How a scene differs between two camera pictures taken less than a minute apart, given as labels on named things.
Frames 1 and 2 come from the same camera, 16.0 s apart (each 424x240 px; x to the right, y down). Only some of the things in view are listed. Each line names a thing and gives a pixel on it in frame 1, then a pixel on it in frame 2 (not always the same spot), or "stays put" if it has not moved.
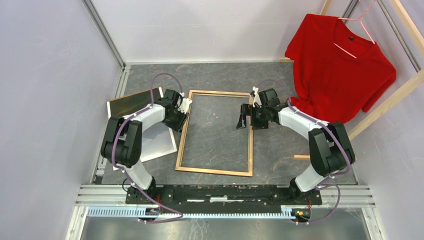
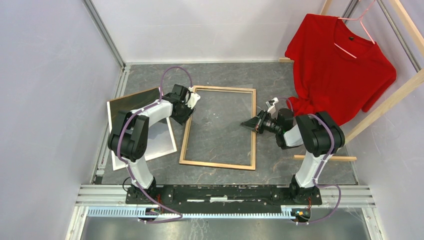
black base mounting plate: (219, 197) stays put
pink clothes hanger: (360, 19) stays put
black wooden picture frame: (215, 171) → (182, 160)
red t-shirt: (337, 70) stays put
